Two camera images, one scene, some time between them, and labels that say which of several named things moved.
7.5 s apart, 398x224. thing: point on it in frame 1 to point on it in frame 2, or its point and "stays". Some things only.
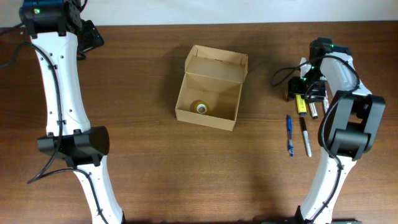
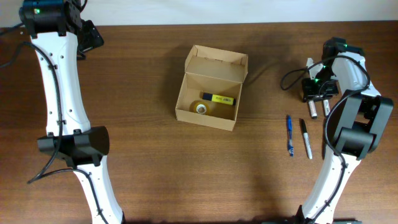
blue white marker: x=326 y=102 stays
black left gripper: x=92 y=37 stays
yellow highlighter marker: x=301 y=105 to x=219 y=99
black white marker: x=313 y=110 stays
